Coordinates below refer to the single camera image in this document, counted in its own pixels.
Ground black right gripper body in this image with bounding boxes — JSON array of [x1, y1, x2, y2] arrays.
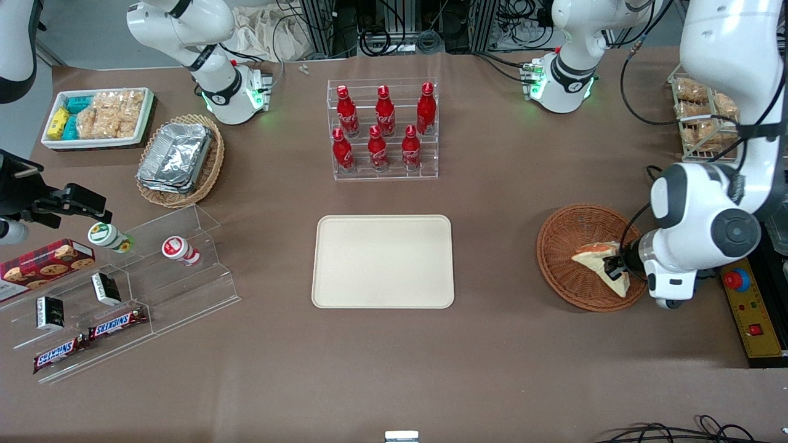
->
[[0, 150, 60, 218]]

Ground triangular sandwich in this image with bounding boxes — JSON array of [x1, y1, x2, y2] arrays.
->
[[571, 242, 632, 299]]

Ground brown wicker basket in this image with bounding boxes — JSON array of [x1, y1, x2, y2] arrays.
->
[[536, 204, 653, 313]]

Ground white rectangular snack tray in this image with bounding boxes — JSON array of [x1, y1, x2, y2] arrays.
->
[[41, 87, 155, 150]]

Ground light wicker basket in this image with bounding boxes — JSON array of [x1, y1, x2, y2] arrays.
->
[[135, 114, 225, 210]]

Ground beige plastic tray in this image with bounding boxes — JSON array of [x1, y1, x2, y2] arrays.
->
[[311, 214, 456, 309]]

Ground green capped yogurt bottle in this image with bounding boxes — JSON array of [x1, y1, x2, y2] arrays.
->
[[87, 222, 135, 255]]

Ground red plaid cookie box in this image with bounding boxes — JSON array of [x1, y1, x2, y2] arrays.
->
[[0, 239, 97, 303]]

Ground red emergency stop button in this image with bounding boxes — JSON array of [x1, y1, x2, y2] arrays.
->
[[724, 268, 752, 293]]

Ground yellow snack box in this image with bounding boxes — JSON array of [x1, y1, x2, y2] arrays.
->
[[47, 107, 72, 140]]

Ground clear bag of rice crackers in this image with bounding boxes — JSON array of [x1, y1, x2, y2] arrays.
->
[[76, 90, 146, 140]]

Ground yellow control box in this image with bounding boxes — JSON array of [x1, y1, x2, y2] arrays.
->
[[718, 257, 786, 360]]

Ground small black white box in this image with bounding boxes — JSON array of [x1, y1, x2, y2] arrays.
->
[[91, 273, 123, 307], [35, 296, 66, 332]]

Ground stack of foil trays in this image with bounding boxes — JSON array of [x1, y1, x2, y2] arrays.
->
[[137, 122, 214, 195]]

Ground red capped yogurt bottle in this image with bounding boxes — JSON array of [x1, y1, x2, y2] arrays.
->
[[161, 236, 203, 268]]

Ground clear plastic container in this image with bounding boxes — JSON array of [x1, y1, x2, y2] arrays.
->
[[766, 203, 788, 259]]

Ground snickers chocolate bar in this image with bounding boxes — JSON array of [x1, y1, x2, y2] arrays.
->
[[88, 306, 149, 343], [33, 335, 90, 375]]

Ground clear acrylic stepped display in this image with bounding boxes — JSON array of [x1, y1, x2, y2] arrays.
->
[[0, 204, 242, 386]]

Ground packed crackers in rack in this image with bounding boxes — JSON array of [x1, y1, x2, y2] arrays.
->
[[672, 77, 742, 154]]

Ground clear acrylic bottle rack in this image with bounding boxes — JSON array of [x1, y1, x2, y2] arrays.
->
[[326, 78, 440, 182]]

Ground red cola bottle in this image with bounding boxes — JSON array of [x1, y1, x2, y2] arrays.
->
[[332, 127, 356, 174], [336, 85, 361, 138], [416, 82, 437, 136], [401, 125, 422, 172], [375, 85, 396, 138], [368, 125, 390, 172]]

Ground white cloth bag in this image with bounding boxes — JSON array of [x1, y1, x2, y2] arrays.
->
[[231, 5, 312, 63]]

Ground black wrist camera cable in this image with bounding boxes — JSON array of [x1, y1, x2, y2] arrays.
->
[[618, 164, 662, 262]]

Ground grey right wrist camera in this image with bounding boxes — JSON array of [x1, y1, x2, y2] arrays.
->
[[0, 218, 30, 246]]

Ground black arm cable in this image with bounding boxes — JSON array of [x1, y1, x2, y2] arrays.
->
[[619, 0, 788, 162]]

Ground wire rack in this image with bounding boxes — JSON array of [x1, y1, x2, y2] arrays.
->
[[667, 73, 750, 164]]

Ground black floor cable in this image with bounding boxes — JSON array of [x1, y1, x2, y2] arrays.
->
[[592, 415, 788, 443]]

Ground black base cable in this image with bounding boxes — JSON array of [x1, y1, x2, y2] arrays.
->
[[473, 51, 537, 84]]

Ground aluminium frame post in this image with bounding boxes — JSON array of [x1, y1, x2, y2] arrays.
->
[[469, 0, 501, 54], [300, 0, 359, 60]]

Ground coiled black cable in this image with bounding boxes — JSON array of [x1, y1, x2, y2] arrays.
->
[[360, 26, 393, 58]]

